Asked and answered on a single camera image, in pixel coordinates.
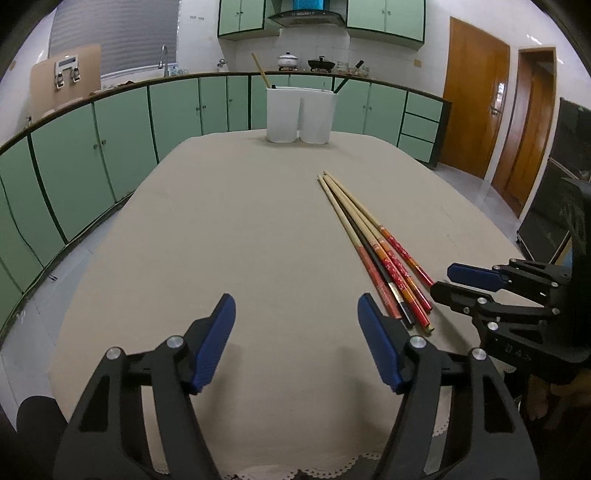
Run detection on green lower kitchen cabinets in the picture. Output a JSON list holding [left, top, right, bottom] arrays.
[[1, 73, 452, 325]]

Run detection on right hand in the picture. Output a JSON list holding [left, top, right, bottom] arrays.
[[526, 371, 590, 420]]

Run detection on black appliance at right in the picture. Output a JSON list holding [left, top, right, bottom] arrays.
[[517, 98, 591, 263]]

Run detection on orange red bamboo chopstick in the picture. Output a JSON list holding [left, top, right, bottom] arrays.
[[318, 173, 434, 334]]

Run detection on brown wooden door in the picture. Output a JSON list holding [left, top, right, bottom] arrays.
[[492, 47, 557, 215], [440, 17, 510, 179]]

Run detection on white utensil holder right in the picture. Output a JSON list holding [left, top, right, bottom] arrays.
[[300, 88, 338, 145]]

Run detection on white utensil holder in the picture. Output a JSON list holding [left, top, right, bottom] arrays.
[[266, 86, 301, 144], [300, 88, 338, 145]]

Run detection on white utensil holder left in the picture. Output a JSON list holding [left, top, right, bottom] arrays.
[[266, 86, 301, 144]]

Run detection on green upper cabinets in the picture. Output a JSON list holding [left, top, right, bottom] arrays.
[[217, 0, 427, 50]]

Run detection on black wok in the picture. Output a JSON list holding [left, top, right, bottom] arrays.
[[308, 56, 335, 74]]

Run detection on white cooking pot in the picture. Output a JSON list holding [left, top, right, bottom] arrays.
[[277, 52, 298, 71]]

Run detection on bamboo chopstick in holder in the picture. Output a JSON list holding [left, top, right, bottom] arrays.
[[250, 52, 273, 90]]

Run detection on range hood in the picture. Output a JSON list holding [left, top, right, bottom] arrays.
[[269, 1, 346, 28]]

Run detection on cardboard board with device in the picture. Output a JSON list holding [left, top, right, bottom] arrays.
[[30, 44, 101, 119]]

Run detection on chrome sink faucet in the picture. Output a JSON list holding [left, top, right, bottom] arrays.
[[158, 45, 169, 78]]

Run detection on window blind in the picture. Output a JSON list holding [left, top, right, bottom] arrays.
[[49, 0, 180, 74]]

